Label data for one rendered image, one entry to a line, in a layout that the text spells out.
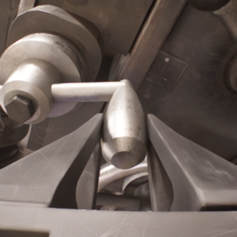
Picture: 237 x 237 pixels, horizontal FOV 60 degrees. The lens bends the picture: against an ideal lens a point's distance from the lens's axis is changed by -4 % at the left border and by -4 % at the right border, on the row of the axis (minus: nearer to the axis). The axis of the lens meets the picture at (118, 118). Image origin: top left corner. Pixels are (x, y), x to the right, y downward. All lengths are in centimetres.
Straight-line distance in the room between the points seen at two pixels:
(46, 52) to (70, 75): 2
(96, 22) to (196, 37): 10
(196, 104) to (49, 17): 19
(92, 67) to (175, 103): 11
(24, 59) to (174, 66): 15
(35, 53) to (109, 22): 8
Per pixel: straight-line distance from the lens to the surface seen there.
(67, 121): 27
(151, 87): 25
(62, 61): 17
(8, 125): 75
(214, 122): 29
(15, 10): 36
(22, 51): 18
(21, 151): 98
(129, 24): 22
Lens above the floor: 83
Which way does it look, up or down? 12 degrees down
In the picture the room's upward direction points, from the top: 69 degrees counter-clockwise
